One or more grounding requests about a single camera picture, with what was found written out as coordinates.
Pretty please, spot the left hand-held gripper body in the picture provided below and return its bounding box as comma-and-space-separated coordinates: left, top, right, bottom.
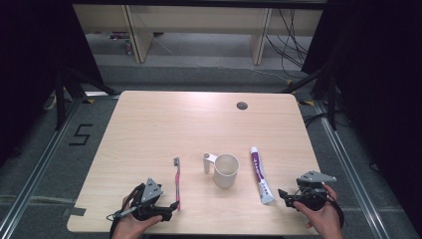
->
130, 177, 164, 222

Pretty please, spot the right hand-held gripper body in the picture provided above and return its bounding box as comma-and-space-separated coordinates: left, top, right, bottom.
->
295, 170, 337, 211

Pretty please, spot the pink toothbrush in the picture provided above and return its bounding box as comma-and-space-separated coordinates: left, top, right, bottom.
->
173, 156, 182, 211

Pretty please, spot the white and purple toothpaste tube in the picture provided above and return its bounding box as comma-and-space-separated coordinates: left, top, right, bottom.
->
249, 145, 276, 206

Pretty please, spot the white cup with handle holder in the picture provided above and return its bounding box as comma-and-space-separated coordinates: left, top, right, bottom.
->
202, 152, 241, 190

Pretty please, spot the person's right hand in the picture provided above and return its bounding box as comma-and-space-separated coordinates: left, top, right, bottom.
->
293, 184, 342, 239

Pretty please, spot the person's left hand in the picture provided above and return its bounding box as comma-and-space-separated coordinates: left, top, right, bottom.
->
111, 189, 163, 239

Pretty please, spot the black tape strip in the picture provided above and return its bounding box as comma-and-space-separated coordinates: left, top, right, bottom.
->
62, 206, 88, 218

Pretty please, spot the black metal stand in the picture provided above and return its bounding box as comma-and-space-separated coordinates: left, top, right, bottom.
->
54, 66, 120, 131
280, 63, 339, 131

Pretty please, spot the black curtain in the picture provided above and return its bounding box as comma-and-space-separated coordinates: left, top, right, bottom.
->
301, 0, 422, 230
0, 0, 105, 167

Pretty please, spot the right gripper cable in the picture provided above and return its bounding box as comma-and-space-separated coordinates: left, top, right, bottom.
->
326, 191, 346, 230

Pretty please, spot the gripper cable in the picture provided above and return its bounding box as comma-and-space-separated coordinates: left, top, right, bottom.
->
105, 183, 142, 239
326, 191, 346, 230

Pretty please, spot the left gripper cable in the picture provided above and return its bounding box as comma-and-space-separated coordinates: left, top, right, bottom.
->
105, 183, 142, 239

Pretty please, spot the aluminium floor rail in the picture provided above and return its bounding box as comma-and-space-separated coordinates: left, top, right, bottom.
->
0, 98, 83, 239
314, 99, 390, 239

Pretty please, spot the black floor cable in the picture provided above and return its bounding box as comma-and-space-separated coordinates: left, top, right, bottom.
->
302, 112, 330, 129

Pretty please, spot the white coiled cable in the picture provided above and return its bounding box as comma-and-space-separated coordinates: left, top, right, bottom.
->
42, 94, 58, 113

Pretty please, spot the bundle of black cables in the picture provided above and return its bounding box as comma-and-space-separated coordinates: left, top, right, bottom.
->
265, 9, 311, 80

